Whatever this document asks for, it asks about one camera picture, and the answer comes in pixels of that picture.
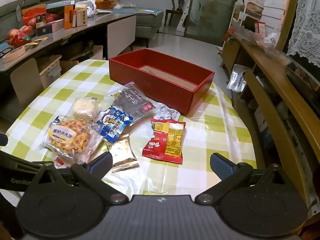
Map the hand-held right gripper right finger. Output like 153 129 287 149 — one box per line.
194 152 293 204

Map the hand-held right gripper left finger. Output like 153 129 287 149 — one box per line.
31 151 128 204

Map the gold snack packet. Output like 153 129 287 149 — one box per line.
105 134 140 173

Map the red white snack packet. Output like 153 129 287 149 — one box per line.
54 156 73 169

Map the clear waffle packet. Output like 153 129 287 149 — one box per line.
37 115 104 164

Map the small cake packet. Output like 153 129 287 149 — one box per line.
71 96 104 122

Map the red yellow snack packet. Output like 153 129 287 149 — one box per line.
142 118 187 165

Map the dark jerky packet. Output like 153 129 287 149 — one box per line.
106 81 157 124

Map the white spicy strip packet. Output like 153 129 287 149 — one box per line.
152 104 181 122

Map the red box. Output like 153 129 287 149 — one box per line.
109 49 215 117

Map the blue white snack packet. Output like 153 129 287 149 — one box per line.
96 106 134 144

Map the green checkered tablecloth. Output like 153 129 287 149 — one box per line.
5 59 259 195

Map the beige storage bin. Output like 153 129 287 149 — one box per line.
37 55 62 88

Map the tape roll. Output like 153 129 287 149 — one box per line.
1 46 25 64

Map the cardboard box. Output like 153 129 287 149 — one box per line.
60 60 80 75

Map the wooden shelf unit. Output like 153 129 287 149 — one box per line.
220 27 320 220

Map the dark flat carton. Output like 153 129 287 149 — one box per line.
36 20 65 37

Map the grey sideboard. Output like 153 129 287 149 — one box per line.
0 11 137 120

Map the red plastic bag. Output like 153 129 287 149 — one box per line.
22 7 47 25

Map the red carton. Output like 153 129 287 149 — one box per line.
46 12 65 23

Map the clear plastic bag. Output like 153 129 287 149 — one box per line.
250 30 283 51

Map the orange carton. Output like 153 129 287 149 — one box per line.
64 5 75 29

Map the cream carton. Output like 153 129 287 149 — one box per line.
76 9 88 27

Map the grey sofa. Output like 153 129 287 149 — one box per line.
0 0 164 49

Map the grey blue flat box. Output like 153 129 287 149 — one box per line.
46 1 75 9

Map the white stand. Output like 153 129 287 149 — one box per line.
176 0 192 34

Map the glass door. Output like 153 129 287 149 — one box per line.
185 0 242 46

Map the orange basket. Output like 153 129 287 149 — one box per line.
96 0 118 10

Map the white lace curtain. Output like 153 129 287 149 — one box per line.
286 0 320 68

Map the dark wooden chair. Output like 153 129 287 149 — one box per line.
165 0 192 27

